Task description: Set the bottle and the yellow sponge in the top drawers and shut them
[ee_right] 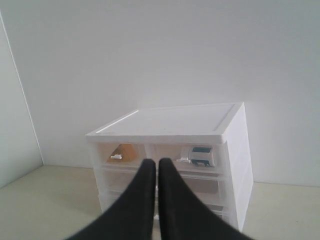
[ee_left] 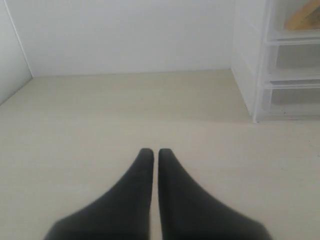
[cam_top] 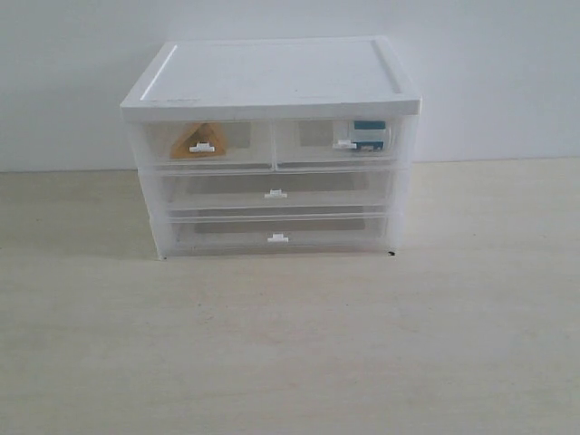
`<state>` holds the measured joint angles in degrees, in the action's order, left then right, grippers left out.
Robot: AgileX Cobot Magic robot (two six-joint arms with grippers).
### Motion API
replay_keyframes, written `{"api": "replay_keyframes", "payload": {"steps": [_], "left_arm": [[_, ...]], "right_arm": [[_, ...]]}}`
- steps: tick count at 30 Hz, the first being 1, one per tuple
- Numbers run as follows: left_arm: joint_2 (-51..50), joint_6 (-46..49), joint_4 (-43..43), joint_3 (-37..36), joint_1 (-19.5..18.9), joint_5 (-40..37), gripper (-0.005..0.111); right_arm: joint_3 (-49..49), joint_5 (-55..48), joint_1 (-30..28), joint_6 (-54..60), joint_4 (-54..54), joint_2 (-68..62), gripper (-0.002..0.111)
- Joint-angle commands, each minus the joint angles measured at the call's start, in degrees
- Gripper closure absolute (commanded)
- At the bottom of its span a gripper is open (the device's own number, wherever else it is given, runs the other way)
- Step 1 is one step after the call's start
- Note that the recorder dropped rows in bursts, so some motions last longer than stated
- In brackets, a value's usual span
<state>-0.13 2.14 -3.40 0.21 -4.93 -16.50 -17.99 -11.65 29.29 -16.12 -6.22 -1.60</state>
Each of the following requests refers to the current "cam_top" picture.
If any middle wide clear drawer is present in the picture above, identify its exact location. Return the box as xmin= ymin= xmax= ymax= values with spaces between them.
xmin=161 ymin=170 xmax=398 ymax=210

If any teal white glue stick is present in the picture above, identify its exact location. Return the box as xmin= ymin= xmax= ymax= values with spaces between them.
xmin=333 ymin=121 xmax=392 ymax=152

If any bottom wide clear drawer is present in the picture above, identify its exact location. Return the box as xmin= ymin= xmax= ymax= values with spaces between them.
xmin=172 ymin=215 xmax=386 ymax=249

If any white plastic drawer cabinet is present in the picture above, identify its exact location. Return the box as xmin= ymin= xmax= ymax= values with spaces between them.
xmin=121 ymin=36 xmax=421 ymax=258

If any wide clear drawer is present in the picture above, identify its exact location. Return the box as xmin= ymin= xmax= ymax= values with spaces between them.
xmin=172 ymin=215 xmax=386 ymax=249
xmin=161 ymin=170 xmax=398 ymax=210

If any yellow cheese wedge toy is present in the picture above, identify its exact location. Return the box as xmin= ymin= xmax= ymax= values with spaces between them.
xmin=170 ymin=122 xmax=227 ymax=160

